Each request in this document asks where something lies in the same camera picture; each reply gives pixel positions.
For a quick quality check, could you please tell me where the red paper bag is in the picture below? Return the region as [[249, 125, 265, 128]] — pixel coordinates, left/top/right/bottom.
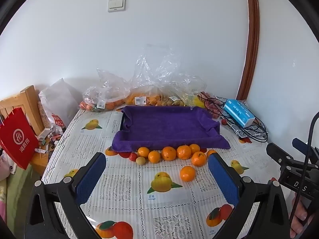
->
[[0, 107, 40, 170]]

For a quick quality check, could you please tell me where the floral print bag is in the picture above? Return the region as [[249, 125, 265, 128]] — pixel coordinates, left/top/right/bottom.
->
[[37, 101, 51, 130]]

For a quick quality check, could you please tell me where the clear bag of leafy oranges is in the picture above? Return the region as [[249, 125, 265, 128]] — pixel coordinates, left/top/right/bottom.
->
[[79, 68, 130, 112]]

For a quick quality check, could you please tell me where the wooden chair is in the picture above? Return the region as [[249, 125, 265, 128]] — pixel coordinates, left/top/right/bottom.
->
[[0, 85, 44, 135]]

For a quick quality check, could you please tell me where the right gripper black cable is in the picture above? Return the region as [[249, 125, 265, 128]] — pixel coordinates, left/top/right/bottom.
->
[[288, 112, 319, 229]]

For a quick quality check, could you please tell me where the pile of small clutter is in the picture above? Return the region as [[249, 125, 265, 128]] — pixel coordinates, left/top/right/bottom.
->
[[35, 127, 63, 155]]

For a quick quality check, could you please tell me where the wooden side table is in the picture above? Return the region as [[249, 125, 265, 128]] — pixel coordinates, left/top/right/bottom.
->
[[30, 139, 60, 177]]

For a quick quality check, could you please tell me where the green bedsheet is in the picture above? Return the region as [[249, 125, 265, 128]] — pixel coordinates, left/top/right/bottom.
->
[[5, 164, 43, 232]]

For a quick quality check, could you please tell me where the large bumpy orange mandarin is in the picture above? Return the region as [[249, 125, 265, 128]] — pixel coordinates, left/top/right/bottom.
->
[[176, 145, 192, 160]]

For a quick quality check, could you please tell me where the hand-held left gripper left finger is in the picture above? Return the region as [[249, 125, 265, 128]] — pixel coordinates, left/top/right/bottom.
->
[[25, 152, 107, 239]]

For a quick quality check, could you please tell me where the clear bag of red fruits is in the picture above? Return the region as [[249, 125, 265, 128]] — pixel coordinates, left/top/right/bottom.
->
[[198, 92, 226, 120]]

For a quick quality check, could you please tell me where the blue tissue pack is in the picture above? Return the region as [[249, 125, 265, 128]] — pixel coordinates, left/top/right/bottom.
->
[[223, 99, 256, 128]]

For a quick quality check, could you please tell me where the pink cloth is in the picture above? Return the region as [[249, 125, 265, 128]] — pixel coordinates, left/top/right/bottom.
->
[[0, 149, 15, 182]]

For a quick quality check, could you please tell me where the red and white packet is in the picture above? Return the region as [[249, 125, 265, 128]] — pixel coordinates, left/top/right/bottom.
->
[[51, 113, 66, 130]]

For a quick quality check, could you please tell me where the tangled black cable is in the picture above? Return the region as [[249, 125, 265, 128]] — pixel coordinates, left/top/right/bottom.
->
[[198, 93, 269, 143]]

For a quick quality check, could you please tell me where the white plastic bag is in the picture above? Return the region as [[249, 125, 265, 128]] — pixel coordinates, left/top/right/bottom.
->
[[38, 78, 80, 127]]

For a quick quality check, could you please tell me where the white light switch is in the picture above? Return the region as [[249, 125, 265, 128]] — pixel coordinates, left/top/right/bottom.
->
[[108, 0, 126, 12]]

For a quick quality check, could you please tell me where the clear bag of tan fruits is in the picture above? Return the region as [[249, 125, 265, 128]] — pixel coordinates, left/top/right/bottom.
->
[[162, 90, 186, 107]]

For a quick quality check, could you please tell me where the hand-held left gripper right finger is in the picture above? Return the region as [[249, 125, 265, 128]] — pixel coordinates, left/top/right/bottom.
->
[[208, 152, 291, 239]]

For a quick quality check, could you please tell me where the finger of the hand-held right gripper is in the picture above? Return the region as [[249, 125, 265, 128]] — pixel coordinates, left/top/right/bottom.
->
[[291, 137, 319, 166], [266, 142, 297, 172]]

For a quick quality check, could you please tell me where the orange mandarin with green stem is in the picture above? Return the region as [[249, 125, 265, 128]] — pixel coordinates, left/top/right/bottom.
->
[[191, 151, 207, 167]]

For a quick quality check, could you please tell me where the person's right hand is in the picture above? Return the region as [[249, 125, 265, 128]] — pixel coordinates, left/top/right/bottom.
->
[[289, 192, 309, 238]]

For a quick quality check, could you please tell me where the black and white patterned pouch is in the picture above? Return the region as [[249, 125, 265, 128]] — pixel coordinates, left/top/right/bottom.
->
[[228, 119, 266, 138]]

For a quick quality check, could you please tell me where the large clear bag of oranges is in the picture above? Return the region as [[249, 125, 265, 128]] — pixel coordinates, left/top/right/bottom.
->
[[124, 43, 190, 107]]

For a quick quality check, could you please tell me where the brown wooden door frame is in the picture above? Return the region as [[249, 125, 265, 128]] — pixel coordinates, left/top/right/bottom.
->
[[235, 0, 260, 101]]

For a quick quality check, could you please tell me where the purple towel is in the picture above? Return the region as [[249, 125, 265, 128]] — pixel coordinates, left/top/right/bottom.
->
[[111, 106, 231, 153]]

